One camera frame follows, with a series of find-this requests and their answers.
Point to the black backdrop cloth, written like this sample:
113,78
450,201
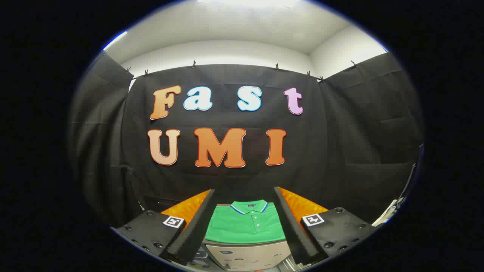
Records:
340,151

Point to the green polo shirt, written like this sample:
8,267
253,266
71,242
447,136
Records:
242,228

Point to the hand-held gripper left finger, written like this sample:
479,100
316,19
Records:
196,234

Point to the row of black cloth clips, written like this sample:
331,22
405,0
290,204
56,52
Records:
193,65

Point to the white printed paper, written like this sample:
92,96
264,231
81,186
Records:
389,213

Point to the ceiling light strip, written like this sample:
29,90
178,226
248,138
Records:
115,39

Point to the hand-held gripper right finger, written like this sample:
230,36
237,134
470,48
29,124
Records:
291,230

